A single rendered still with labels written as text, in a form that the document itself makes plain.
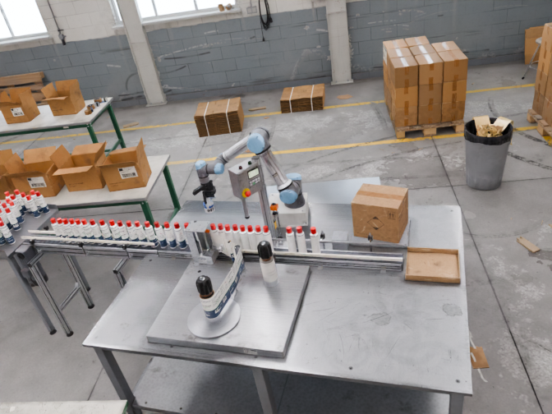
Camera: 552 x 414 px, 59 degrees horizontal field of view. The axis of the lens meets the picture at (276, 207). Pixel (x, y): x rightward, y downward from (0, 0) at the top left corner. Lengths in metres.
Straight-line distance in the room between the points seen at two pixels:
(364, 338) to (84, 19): 7.39
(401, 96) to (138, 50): 4.53
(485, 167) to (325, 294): 2.72
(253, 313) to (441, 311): 1.02
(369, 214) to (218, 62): 5.78
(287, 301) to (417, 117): 3.98
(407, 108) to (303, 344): 4.10
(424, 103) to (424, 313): 3.83
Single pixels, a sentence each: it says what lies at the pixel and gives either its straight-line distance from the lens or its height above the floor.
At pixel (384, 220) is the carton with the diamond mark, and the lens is 3.14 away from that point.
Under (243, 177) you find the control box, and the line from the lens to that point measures 2.95.
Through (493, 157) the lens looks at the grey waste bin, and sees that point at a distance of 5.13.
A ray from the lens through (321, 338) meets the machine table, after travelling 2.70.
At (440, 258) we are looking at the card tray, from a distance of 3.15.
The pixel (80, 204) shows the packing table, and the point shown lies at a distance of 4.69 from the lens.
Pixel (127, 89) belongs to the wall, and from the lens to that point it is 9.11.
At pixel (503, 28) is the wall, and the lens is 8.63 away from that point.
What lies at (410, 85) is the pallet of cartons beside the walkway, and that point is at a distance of 6.14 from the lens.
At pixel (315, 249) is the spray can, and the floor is 0.94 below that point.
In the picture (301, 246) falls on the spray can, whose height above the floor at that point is 0.96.
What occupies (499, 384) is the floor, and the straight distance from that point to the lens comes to 3.63.
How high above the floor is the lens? 2.86
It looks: 33 degrees down
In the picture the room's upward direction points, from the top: 10 degrees counter-clockwise
